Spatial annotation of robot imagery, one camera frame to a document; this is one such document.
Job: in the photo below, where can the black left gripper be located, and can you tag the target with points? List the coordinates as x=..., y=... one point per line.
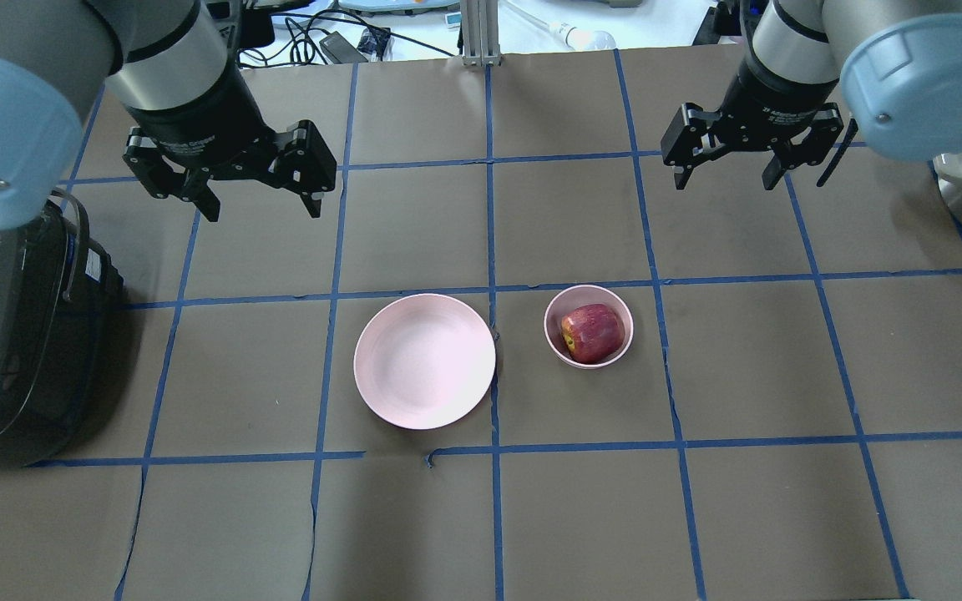
x=197, y=123

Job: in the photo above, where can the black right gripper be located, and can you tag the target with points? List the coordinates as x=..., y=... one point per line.
x=776, y=109

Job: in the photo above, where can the pink bowl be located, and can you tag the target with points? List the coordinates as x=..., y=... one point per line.
x=579, y=295

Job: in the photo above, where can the red apple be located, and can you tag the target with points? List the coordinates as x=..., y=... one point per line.
x=591, y=333

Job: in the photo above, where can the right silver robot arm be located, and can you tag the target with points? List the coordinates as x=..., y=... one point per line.
x=817, y=74

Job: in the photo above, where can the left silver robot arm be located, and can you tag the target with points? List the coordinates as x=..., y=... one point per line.
x=172, y=65

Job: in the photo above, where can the pink plate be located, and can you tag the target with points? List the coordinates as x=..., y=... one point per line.
x=424, y=361

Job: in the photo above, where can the light bulb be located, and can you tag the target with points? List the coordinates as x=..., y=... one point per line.
x=571, y=37

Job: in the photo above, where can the dark rice cooker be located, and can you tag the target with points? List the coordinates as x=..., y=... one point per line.
x=57, y=285

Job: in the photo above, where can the aluminium frame post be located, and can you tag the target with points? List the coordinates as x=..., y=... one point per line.
x=478, y=31

